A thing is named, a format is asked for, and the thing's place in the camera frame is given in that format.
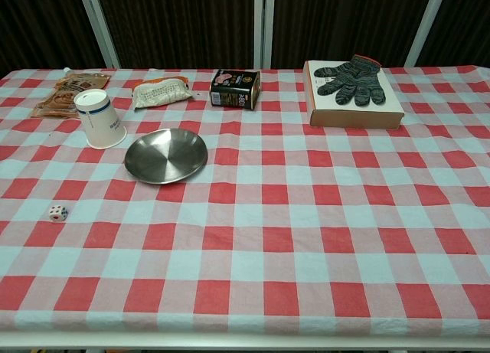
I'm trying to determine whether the orange snack pouch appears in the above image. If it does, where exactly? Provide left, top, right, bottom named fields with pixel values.
left=30, top=71, right=112, bottom=119

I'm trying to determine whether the white paper cup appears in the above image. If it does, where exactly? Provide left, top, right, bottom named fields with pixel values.
left=73, top=88, right=128, bottom=150

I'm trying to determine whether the white die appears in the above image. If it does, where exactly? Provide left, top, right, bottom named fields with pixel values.
left=47, top=205, right=69, bottom=222

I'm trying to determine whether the grey striped knit glove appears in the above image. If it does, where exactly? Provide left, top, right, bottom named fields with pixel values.
left=313, top=54, right=387, bottom=107

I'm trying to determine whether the black luncheon meat can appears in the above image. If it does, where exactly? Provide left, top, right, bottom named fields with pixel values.
left=209, top=68, right=262, bottom=111

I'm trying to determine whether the red white checkered tablecloth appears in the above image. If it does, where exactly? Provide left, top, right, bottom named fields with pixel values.
left=0, top=66, right=490, bottom=337

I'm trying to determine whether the white book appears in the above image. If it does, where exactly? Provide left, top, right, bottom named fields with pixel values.
left=303, top=60, right=406, bottom=130

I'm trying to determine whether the white partition post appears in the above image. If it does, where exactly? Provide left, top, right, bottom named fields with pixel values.
left=252, top=0, right=275, bottom=70
left=404, top=0, right=449, bottom=67
left=76, top=0, right=122, bottom=69

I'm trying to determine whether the round metal plate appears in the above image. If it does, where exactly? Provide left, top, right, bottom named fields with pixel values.
left=123, top=127, right=209, bottom=185

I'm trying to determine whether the white orange snack packet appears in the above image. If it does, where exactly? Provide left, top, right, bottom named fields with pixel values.
left=132, top=76, right=194, bottom=111

